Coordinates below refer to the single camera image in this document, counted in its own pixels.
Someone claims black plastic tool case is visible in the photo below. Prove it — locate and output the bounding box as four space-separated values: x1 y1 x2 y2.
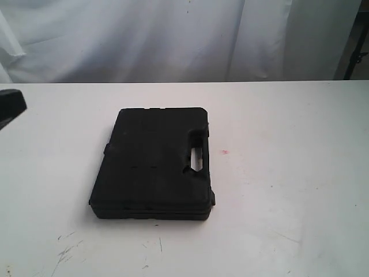
89 107 216 220

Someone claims white backdrop curtain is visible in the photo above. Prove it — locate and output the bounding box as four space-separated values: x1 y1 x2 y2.
1 1 360 83

